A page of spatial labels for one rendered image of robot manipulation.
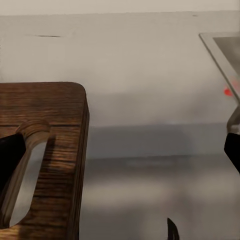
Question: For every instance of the cutting board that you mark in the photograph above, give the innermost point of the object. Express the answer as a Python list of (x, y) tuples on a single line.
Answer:
[(59, 108)]

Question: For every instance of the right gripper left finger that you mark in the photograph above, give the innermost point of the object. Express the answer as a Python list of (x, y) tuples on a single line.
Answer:
[(12, 149)]

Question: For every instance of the drop in sink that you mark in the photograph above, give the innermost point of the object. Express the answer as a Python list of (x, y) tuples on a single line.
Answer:
[(224, 48)]

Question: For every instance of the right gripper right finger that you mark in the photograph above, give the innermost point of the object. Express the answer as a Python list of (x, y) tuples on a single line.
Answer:
[(232, 149)]

